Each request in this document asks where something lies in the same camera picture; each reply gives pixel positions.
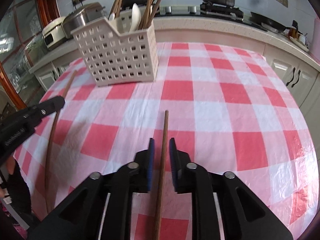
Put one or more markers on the white ceramic spoon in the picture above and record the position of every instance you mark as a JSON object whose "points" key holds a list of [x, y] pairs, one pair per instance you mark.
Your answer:
{"points": [[135, 18]]}

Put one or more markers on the black wok pan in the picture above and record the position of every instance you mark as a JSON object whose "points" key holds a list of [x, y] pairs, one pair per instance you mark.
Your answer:
{"points": [[267, 23]]}

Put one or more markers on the black glass gas hob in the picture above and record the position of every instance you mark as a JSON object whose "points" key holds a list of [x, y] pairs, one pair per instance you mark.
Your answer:
{"points": [[208, 10]]}

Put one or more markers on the red white checkered tablecloth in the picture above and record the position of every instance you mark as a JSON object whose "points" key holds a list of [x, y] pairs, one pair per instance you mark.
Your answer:
{"points": [[227, 109]]}

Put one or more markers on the pink thermos bottle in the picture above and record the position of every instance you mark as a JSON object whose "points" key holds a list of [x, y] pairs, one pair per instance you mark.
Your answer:
{"points": [[315, 44]]}

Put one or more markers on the stainless steel rice cooker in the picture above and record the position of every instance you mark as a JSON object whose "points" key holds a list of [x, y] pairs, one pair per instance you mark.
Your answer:
{"points": [[81, 17]]}

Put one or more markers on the brown condiment bottle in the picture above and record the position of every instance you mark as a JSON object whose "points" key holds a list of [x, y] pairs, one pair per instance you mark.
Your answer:
{"points": [[293, 31]]}

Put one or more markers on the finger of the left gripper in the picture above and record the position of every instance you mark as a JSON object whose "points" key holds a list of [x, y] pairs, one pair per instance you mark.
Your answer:
{"points": [[36, 113]]}

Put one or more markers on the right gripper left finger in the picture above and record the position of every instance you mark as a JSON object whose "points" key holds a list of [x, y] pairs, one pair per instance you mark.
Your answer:
{"points": [[101, 206]]}

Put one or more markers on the white electric cooker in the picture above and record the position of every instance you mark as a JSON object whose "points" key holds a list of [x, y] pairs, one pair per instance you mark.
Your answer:
{"points": [[53, 34]]}

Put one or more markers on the red wooden glass door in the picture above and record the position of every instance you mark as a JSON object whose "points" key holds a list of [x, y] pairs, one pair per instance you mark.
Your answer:
{"points": [[22, 46]]}

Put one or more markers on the white plate with food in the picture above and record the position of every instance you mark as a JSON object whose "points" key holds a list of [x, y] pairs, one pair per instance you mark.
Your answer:
{"points": [[299, 44]]}

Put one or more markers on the white lower kitchen cabinets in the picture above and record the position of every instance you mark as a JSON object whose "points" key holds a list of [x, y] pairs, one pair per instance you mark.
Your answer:
{"points": [[294, 66]]}

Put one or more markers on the white spoon in basket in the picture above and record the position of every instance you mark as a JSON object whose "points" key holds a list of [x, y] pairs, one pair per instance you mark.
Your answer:
{"points": [[112, 16]]}

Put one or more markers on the cream perforated utensil basket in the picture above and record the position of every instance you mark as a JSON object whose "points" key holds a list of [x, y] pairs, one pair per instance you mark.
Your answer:
{"points": [[113, 54]]}

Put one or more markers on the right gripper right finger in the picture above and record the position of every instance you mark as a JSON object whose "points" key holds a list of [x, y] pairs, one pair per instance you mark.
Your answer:
{"points": [[223, 207]]}

